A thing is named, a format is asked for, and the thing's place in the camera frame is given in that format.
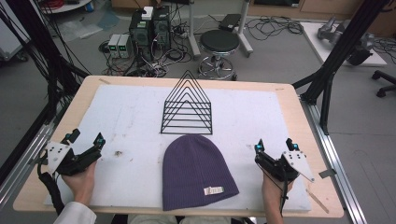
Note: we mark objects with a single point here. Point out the white floor board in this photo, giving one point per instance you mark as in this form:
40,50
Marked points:
314,40

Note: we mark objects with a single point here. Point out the grey power supply unit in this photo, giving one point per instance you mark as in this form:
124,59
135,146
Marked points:
113,45
124,46

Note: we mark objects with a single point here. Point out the black computer tower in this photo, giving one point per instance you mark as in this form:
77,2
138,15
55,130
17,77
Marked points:
162,29
140,32

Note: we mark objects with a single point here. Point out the black metal frame post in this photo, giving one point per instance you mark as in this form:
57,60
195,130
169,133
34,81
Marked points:
46,56
339,53

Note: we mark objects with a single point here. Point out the grey tape strip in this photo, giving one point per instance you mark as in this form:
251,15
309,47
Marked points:
327,173

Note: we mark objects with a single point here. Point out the aluminium rail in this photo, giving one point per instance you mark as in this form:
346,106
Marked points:
25,158
336,161

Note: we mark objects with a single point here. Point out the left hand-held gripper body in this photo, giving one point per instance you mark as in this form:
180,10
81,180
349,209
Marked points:
77,161

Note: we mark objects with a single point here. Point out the black round stool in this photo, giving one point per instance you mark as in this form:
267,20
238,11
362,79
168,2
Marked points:
219,42

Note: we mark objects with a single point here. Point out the white table stand legs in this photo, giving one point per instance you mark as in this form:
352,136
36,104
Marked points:
194,37

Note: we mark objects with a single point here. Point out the person's left hand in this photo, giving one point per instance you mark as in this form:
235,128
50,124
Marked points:
79,183

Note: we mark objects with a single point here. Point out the white foam mat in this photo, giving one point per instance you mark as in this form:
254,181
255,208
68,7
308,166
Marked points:
134,149

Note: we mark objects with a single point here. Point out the purple knitted beanie hat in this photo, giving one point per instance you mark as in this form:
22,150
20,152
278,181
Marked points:
194,174

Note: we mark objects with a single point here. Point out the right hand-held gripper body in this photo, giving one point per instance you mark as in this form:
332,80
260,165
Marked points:
274,166

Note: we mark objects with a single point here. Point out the wooden stick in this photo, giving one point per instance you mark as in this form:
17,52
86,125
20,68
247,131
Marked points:
317,201

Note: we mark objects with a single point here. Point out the black box on floor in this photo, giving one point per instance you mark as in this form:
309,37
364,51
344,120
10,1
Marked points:
229,22

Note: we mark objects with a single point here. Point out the person's right hand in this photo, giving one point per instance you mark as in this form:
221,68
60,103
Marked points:
272,191

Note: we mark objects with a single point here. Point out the black office chair base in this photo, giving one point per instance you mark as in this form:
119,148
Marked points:
384,82

